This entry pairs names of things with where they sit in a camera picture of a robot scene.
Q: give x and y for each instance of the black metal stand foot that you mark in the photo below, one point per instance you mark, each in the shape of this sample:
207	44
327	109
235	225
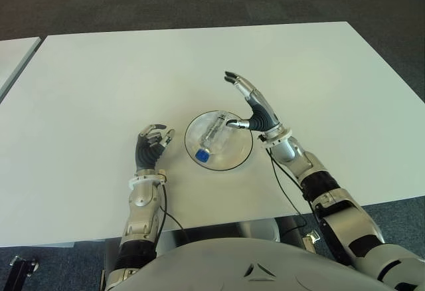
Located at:
20	271

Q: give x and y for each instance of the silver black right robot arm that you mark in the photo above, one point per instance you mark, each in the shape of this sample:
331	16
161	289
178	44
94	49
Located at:
342	214

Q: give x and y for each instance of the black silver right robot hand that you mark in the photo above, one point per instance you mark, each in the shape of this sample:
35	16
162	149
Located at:
264	118

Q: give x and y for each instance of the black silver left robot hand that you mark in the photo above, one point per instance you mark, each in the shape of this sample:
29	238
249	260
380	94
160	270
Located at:
146	153

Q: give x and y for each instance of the grey robot torso shell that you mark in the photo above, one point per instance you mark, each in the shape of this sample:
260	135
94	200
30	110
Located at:
232	264

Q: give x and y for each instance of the white neighbouring table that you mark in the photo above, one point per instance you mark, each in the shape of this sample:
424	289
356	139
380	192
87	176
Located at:
13	58

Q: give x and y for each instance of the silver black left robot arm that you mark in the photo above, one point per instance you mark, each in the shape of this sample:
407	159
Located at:
141	201

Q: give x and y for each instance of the white plate with black rim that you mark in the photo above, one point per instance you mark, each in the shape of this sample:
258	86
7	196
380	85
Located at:
239	148

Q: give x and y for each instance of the clear water bottle blue cap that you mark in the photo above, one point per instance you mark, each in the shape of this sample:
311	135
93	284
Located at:
214	135

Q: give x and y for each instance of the small metal bracket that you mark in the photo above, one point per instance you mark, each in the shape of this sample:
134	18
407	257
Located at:
311	238

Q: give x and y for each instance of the white robot waist housing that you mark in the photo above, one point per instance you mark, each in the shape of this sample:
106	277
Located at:
262	229

